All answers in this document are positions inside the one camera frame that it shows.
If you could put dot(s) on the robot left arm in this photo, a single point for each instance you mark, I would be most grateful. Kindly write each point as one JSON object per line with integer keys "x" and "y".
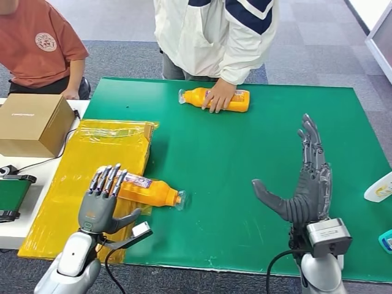
{"x": 73, "y": 259}

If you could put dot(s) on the person's left hand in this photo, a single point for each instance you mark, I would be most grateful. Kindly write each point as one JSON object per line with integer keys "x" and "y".
{"x": 219, "y": 95}
{"x": 71, "y": 94}

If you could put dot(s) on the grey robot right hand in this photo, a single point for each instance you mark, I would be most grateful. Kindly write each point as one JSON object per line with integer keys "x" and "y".
{"x": 309, "y": 190}

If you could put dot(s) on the white framed glass display cabinet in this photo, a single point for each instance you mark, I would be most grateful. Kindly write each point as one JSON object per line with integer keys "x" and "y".
{"x": 383, "y": 44}

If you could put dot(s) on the green table mat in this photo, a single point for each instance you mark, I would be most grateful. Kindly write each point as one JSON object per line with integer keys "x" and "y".
{"x": 229, "y": 162}

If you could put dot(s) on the orange Tide detergent bottle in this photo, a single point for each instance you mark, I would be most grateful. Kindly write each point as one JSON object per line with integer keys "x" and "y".
{"x": 149, "y": 192}

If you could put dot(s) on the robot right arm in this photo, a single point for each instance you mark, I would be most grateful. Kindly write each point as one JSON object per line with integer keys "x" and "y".
{"x": 321, "y": 276}

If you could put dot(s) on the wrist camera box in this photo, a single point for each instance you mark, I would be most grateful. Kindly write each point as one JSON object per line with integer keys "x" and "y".
{"x": 329, "y": 237}
{"x": 141, "y": 230}

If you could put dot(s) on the white plastic bottle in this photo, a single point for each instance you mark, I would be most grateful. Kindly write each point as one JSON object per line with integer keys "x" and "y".
{"x": 379, "y": 188}

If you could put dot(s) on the person's left forearm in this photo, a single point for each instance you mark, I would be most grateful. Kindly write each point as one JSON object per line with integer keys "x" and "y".
{"x": 75, "y": 75}

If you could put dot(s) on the brown cardboard box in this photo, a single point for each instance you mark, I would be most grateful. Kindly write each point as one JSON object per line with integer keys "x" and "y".
{"x": 27, "y": 121}

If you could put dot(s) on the yellow film wrapped cardboard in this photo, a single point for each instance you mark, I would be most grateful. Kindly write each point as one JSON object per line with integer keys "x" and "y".
{"x": 91, "y": 150}

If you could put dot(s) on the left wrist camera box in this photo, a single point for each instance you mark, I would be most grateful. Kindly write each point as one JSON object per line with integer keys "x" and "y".
{"x": 141, "y": 230}

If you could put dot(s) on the teal plastic object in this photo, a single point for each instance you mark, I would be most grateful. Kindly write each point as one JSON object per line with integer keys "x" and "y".
{"x": 386, "y": 242}

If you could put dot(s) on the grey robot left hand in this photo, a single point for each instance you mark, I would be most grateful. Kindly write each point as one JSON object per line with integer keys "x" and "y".
{"x": 96, "y": 211}

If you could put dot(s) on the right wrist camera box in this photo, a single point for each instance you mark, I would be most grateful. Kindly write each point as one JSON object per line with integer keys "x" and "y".
{"x": 329, "y": 237}

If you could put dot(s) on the person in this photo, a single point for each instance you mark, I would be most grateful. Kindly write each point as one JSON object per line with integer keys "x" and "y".
{"x": 199, "y": 36}
{"x": 33, "y": 44}

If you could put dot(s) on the white side table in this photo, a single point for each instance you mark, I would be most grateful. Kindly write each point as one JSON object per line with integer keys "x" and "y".
{"x": 39, "y": 182}

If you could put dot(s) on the black device with green panel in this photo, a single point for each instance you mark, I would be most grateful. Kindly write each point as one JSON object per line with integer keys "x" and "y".
{"x": 12, "y": 194}

